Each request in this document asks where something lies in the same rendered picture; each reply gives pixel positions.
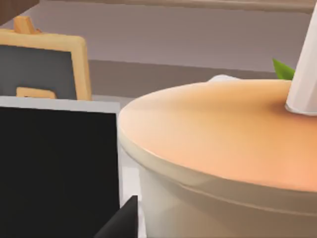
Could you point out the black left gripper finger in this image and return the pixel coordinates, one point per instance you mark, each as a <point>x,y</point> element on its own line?
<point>126,220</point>

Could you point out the white cup with orange lid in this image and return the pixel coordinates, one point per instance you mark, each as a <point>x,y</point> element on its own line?
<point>210,138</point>

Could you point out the white rounded object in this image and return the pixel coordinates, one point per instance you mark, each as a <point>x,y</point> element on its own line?
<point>223,78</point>

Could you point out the wooden framed blackboard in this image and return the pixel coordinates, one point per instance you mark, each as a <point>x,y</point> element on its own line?
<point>49,64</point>

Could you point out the green plant leaf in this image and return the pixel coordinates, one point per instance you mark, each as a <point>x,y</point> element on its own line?
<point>283,70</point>

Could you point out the dark wooden cupboard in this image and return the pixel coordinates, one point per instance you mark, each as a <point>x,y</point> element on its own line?
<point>15,8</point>

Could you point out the black panel with white frame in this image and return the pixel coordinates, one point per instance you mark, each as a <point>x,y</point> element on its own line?
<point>57,161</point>

